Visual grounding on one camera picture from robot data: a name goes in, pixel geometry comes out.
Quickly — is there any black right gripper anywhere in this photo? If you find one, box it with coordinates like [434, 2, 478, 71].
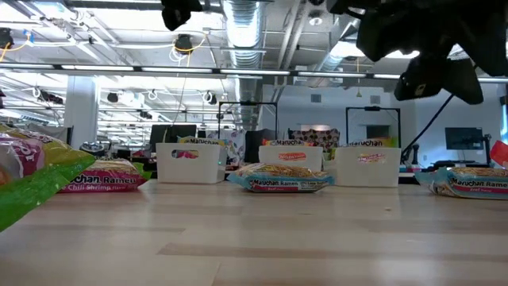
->
[327, 0, 508, 106]

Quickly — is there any orange Maruchan ramen pack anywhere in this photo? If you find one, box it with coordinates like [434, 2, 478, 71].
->
[490, 139, 508, 168]
[261, 138, 314, 161]

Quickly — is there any blue beef Maruchan ramen pack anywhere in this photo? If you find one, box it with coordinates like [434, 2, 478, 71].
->
[414, 165, 508, 200]

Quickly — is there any white plastic bin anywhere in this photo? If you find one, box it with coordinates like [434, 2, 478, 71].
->
[334, 146, 402, 188]
[155, 142, 228, 184]
[258, 145, 324, 172]

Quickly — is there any linear ceiling light strip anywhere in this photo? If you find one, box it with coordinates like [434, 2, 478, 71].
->
[0, 61, 508, 84]

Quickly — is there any black computer monitor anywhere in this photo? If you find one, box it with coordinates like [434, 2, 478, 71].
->
[148, 124, 172, 146]
[169, 124, 198, 145]

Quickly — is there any white building pillar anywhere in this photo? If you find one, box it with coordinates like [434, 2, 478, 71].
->
[63, 75, 99, 142]

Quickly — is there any dotted pattern partition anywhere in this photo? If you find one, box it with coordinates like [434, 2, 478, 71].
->
[288, 127, 341, 151]

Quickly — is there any black round container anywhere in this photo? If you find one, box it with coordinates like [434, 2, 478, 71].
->
[78, 141, 107, 159]

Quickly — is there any grey fabric partition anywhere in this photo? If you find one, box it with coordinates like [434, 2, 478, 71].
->
[27, 123, 75, 142]

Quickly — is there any black ceiling device yellow cable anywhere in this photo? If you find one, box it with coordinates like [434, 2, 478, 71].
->
[173, 33, 195, 56]

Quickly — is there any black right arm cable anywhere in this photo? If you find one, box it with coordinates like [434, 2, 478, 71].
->
[400, 94, 456, 156]

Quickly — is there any black wall-side monitor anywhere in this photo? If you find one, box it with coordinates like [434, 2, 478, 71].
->
[444, 126, 485, 151]

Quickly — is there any silver round ceiling duct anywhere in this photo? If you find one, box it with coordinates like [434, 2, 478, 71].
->
[221, 0, 266, 132]

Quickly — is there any black rig frame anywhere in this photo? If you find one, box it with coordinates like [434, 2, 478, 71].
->
[344, 106, 402, 149]

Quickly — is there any silver slanted ceiling duct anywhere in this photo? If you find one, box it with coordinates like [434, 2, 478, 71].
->
[307, 14, 370, 87]

